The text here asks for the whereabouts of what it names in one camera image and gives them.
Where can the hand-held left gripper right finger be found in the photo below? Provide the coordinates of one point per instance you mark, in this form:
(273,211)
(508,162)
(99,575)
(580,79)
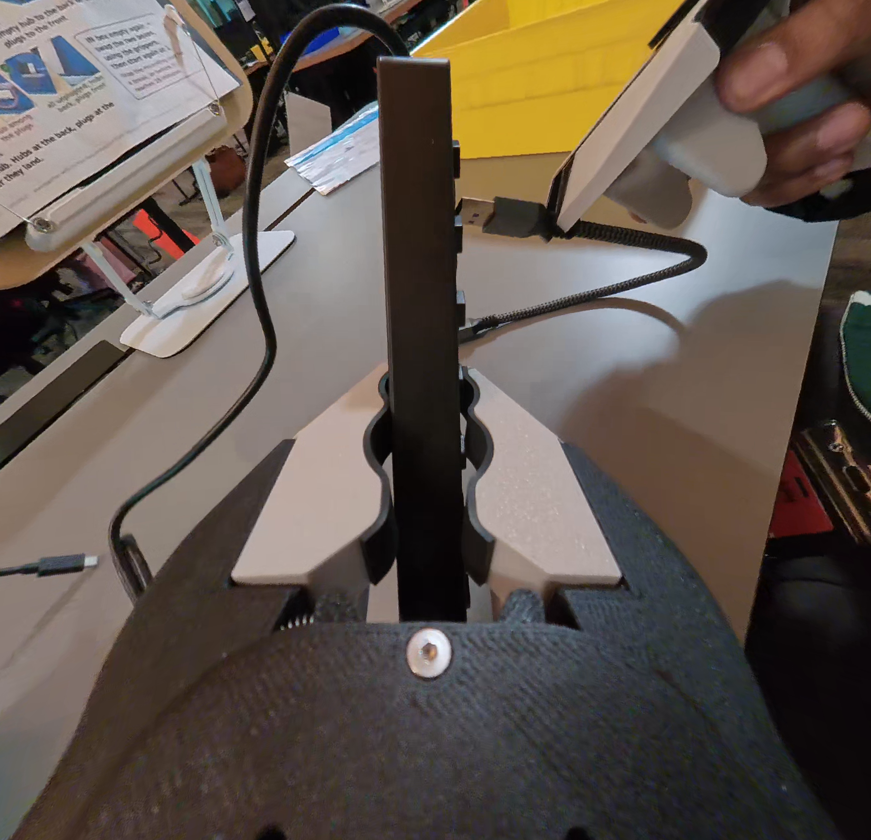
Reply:
(544,513)

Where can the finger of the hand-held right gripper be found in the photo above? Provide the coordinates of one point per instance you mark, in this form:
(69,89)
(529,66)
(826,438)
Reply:
(633,125)

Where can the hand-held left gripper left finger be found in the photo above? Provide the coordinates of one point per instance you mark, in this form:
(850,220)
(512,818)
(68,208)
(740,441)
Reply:
(313,513)

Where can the yellow plastic bin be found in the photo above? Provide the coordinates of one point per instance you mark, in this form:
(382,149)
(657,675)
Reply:
(531,71)

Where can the long black multiport USB hub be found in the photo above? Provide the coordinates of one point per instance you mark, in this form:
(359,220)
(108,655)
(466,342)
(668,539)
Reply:
(418,309)

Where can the grey desk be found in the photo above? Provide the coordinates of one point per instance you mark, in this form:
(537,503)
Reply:
(612,377)

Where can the person's right hand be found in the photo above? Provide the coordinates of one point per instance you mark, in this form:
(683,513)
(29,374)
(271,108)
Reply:
(816,37)

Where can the printed paper sheet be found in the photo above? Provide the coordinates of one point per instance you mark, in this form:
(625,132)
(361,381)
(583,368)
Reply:
(340,153)

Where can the cardboard sheet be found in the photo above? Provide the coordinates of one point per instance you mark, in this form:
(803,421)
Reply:
(309,119)

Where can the dark green jacket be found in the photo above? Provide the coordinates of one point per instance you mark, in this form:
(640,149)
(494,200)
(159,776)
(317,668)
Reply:
(859,357)

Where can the instruction sheet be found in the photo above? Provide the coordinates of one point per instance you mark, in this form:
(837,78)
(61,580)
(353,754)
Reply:
(81,105)

